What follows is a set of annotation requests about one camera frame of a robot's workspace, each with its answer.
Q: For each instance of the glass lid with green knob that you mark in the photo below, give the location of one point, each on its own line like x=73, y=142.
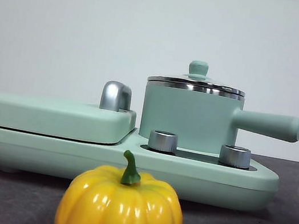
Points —
x=198, y=68

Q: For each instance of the yellow pumpkin with green stem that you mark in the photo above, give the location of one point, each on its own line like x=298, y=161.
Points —
x=109, y=209

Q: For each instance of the silver control knob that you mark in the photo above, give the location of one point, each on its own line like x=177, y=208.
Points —
x=235, y=156
x=162, y=142

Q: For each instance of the green cooking appliance base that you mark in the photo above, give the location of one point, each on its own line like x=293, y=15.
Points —
x=212, y=184

